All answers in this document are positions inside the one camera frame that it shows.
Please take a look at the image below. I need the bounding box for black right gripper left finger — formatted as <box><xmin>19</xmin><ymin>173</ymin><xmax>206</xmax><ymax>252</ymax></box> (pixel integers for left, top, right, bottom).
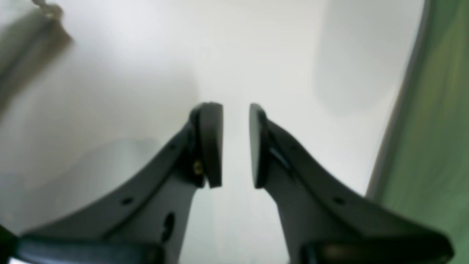
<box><xmin>15</xmin><ymin>103</ymin><xmax>223</xmax><ymax>264</ymax></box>

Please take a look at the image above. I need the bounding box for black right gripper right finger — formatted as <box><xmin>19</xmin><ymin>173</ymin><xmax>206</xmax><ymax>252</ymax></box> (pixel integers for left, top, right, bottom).
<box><xmin>249</xmin><ymin>104</ymin><xmax>454</xmax><ymax>264</ymax></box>

